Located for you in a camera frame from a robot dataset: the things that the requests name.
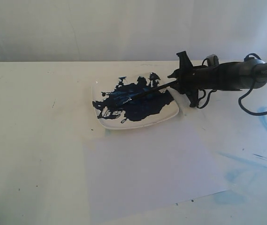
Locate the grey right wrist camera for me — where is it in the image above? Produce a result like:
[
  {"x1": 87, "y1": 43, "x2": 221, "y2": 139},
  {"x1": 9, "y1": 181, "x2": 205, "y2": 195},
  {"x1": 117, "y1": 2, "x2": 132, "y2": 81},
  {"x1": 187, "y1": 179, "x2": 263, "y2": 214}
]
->
[{"x1": 206, "y1": 54, "x2": 219, "y2": 67}]

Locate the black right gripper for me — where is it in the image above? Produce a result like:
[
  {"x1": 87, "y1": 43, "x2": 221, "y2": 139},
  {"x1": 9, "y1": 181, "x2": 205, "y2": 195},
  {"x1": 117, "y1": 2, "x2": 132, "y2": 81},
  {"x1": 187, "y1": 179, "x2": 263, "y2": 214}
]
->
[{"x1": 167, "y1": 51, "x2": 240, "y2": 108}]

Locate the white paper sheet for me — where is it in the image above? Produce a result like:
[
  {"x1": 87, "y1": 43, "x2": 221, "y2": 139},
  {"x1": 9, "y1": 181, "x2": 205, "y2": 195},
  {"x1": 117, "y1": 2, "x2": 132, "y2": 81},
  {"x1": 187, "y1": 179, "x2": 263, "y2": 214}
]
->
[{"x1": 84, "y1": 121, "x2": 227, "y2": 213}]

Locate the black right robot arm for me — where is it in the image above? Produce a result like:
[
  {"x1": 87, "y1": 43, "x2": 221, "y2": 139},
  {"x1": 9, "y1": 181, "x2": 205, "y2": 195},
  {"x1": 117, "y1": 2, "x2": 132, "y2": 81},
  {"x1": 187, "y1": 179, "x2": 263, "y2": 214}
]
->
[{"x1": 168, "y1": 51, "x2": 267, "y2": 108}]

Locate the black paintbrush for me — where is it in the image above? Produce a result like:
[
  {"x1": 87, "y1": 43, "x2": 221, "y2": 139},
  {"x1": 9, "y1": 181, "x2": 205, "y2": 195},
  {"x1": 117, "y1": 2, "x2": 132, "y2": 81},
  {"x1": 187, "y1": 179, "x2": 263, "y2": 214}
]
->
[{"x1": 115, "y1": 81, "x2": 178, "y2": 106}]

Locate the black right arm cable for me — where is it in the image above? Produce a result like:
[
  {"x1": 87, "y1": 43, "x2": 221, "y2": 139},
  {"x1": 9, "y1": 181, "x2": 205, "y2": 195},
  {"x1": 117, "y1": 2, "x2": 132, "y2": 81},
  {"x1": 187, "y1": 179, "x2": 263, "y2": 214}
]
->
[{"x1": 198, "y1": 53, "x2": 267, "y2": 116}]

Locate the white square paint plate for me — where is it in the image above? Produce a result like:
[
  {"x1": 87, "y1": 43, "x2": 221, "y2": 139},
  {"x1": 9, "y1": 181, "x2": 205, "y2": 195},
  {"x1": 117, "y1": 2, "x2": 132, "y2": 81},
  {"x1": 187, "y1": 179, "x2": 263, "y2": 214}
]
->
[{"x1": 92, "y1": 72, "x2": 179, "y2": 130}]

